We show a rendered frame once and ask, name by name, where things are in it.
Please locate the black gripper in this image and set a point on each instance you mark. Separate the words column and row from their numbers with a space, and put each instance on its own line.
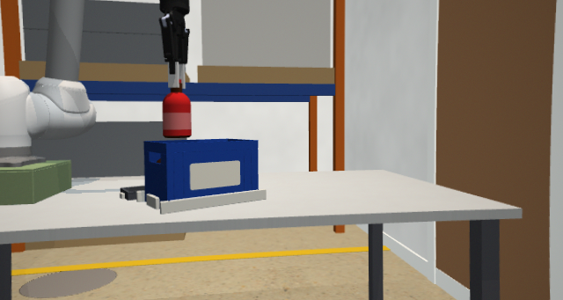
column 176, row 10

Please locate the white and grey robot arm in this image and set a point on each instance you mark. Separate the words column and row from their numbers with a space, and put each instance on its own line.
column 58, row 107

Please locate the red bottle with pale pink label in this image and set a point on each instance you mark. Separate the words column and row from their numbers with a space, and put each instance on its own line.
column 177, row 122

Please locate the blue crate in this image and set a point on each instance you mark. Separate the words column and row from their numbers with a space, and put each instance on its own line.
column 196, row 168

